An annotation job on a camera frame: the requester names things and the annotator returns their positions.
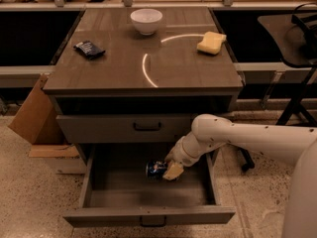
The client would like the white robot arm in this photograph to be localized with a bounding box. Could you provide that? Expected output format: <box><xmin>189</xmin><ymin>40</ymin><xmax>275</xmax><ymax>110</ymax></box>
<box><xmin>163</xmin><ymin>114</ymin><xmax>317</xmax><ymax>238</ymax></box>

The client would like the closed top drawer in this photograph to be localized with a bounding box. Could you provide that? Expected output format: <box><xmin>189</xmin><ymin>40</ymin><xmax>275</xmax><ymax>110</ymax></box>
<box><xmin>56</xmin><ymin>114</ymin><xmax>195</xmax><ymax>144</ymax></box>

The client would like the brown cardboard box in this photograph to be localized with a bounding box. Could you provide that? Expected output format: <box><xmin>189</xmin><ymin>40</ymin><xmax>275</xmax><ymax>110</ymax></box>
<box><xmin>8</xmin><ymin>74</ymin><xmax>87</xmax><ymax>175</ymax></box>

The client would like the yellow sponge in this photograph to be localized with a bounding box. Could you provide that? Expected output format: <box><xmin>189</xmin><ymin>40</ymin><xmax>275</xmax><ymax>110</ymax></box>
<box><xmin>197</xmin><ymin>32</ymin><xmax>227</xmax><ymax>55</ymax></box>

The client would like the dark blue snack packet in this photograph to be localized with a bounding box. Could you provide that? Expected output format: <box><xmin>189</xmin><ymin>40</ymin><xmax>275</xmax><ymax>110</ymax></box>
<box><xmin>73</xmin><ymin>41</ymin><xmax>105</xmax><ymax>60</ymax></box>

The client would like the white ceramic bowl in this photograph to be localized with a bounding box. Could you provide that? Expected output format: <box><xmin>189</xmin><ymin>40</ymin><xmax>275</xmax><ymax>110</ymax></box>
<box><xmin>130</xmin><ymin>9</ymin><xmax>162</xmax><ymax>36</ymax></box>

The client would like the open middle drawer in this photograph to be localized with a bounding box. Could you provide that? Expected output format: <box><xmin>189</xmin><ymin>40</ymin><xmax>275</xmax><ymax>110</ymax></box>
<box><xmin>63</xmin><ymin>143</ymin><xmax>235</xmax><ymax>227</ymax></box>

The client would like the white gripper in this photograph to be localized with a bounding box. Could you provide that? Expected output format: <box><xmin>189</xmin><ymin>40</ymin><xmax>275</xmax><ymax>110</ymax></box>
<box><xmin>162</xmin><ymin>136</ymin><xmax>196</xmax><ymax>180</ymax></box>

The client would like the grey drawer cabinet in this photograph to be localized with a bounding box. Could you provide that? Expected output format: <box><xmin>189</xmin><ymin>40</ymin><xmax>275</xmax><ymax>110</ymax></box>
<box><xmin>43</xmin><ymin>6</ymin><xmax>245</xmax><ymax>229</ymax></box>

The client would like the blue pepsi can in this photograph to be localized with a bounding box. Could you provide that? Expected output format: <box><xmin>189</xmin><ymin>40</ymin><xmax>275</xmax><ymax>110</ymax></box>
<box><xmin>146</xmin><ymin>161</ymin><xmax>167</xmax><ymax>179</ymax></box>

